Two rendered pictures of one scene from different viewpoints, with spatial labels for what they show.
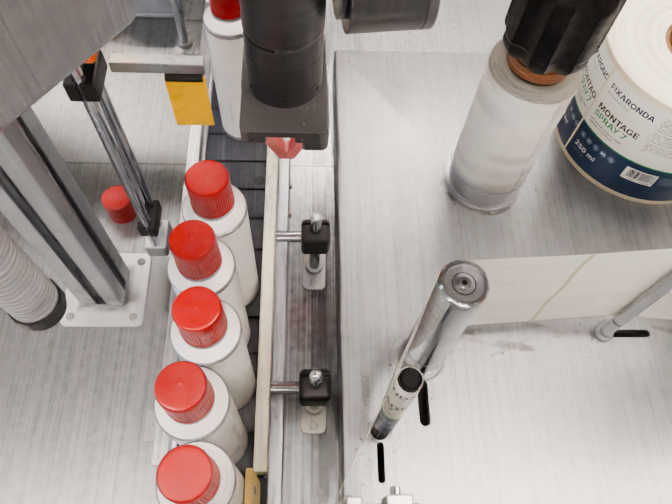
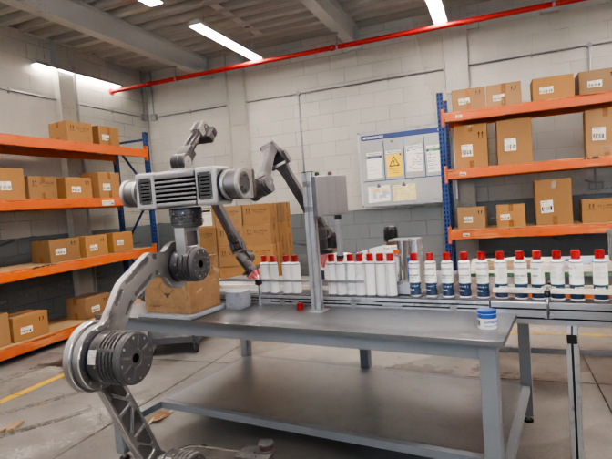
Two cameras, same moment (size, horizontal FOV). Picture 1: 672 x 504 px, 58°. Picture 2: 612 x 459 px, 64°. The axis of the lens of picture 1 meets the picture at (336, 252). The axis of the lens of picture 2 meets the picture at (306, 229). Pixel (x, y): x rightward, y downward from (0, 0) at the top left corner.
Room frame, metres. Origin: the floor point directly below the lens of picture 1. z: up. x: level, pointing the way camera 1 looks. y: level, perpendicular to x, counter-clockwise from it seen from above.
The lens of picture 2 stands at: (-1.09, 2.18, 1.35)
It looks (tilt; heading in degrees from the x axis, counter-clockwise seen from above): 3 degrees down; 305
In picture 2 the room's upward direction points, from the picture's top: 4 degrees counter-clockwise
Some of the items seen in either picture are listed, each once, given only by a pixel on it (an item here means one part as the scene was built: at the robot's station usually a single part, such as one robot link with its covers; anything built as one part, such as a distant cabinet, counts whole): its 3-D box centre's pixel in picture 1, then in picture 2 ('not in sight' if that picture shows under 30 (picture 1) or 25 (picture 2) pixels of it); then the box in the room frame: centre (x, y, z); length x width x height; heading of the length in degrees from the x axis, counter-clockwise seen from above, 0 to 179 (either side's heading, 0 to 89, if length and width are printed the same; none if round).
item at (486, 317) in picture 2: not in sight; (486, 318); (-0.57, 0.31, 0.87); 0.07 x 0.07 x 0.07
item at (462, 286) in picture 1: (438, 326); not in sight; (0.19, -0.09, 0.97); 0.05 x 0.05 x 0.19
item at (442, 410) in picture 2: not in sight; (324, 370); (0.45, -0.07, 0.40); 2.04 x 1.25 x 0.81; 6
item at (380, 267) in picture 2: not in sight; (381, 274); (-0.01, 0.07, 0.98); 0.05 x 0.05 x 0.20
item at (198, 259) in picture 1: (211, 295); (341, 274); (0.19, 0.10, 0.98); 0.05 x 0.05 x 0.20
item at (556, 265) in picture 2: not in sight; (557, 275); (-0.77, -0.01, 0.98); 0.05 x 0.05 x 0.20
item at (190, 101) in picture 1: (189, 99); not in sight; (0.31, 0.12, 1.09); 0.03 x 0.01 x 0.06; 96
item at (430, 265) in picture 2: not in sight; (431, 274); (-0.25, 0.05, 0.98); 0.05 x 0.05 x 0.20
